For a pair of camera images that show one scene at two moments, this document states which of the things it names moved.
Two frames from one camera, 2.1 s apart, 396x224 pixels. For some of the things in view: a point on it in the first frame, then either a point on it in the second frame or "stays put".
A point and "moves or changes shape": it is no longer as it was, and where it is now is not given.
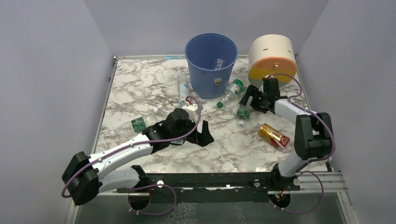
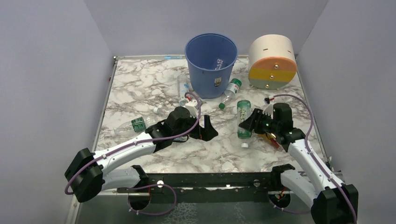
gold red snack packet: [278, 139] stays put
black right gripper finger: [250, 92] to [254, 122]
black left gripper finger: [205, 137] to [208, 131]
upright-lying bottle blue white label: [183, 89] stays put
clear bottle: [220, 62] stays put
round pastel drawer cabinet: [270, 54] stays put
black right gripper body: [256, 101] to [258, 118]
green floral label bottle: [243, 112] moves or changes shape
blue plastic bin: [201, 51] stays put
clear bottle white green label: [231, 90] stays put
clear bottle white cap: [162, 112] stays put
